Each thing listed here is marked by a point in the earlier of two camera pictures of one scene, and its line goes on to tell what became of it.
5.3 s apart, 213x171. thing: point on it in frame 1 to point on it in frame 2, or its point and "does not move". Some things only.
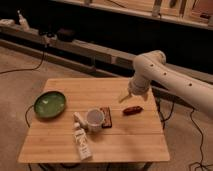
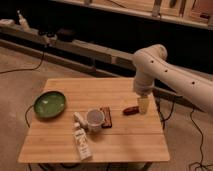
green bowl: (50, 104) does not move
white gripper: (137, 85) to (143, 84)
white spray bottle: (23, 22) does not move
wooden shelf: (198, 13) does not move
